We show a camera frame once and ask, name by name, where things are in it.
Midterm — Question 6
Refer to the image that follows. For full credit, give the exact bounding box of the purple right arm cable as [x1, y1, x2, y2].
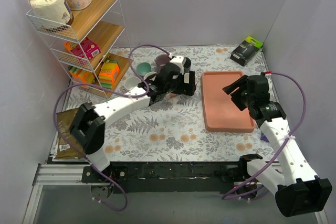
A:
[222, 73, 307, 201]

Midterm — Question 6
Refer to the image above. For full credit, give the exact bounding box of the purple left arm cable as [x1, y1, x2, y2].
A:
[52, 45, 174, 211]

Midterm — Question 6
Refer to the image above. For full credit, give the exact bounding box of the light blue mug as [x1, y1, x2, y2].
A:
[144, 71, 157, 80]

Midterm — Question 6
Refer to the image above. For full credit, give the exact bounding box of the purple small packet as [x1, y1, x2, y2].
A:
[260, 133, 268, 142]

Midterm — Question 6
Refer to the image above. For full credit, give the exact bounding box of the brown snack bag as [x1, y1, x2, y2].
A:
[54, 108, 84, 159]

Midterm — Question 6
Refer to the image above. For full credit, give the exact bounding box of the terracotta pink tray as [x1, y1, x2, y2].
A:
[201, 71, 256, 133]

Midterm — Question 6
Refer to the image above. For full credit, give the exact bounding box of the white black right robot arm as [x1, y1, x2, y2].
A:
[222, 71, 332, 217]

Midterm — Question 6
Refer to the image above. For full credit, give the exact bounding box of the beige wrapped paper roll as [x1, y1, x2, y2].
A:
[28, 0, 73, 29]

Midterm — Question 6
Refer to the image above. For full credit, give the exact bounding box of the blue white gradient mug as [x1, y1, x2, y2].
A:
[124, 77, 141, 90]

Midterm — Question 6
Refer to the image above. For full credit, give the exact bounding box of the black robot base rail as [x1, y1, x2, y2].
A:
[81, 159, 268, 195]

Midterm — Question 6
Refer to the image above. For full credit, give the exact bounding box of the dark grey mug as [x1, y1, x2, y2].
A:
[183, 57, 191, 74]

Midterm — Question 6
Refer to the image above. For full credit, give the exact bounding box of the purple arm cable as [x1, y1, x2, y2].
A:
[222, 73, 307, 201]
[52, 45, 174, 211]

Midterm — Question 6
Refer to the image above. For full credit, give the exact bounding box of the orange yellow sponge pack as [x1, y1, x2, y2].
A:
[68, 66, 95, 84]

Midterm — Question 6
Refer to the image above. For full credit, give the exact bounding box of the pink sponge box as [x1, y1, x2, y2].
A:
[70, 37, 101, 60]

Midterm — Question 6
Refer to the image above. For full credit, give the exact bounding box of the green ceramic mug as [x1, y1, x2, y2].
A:
[136, 62, 152, 76]

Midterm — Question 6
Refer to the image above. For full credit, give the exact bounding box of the white wire wooden shelf rack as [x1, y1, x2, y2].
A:
[26, 0, 130, 98]

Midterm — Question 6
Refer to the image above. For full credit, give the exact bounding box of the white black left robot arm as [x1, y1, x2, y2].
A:
[69, 63, 196, 182]

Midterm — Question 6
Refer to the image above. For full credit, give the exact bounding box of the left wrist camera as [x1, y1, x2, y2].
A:
[170, 56, 186, 74]

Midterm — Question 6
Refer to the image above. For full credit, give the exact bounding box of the purple ceramic mug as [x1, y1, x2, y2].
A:
[155, 54, 171, 67]

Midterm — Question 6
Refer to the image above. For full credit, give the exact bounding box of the black green product box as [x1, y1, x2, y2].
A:
[230, 36, 263, 66]

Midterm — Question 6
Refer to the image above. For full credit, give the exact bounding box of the orange sponge box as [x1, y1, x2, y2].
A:
[98, 61, 120, 89]

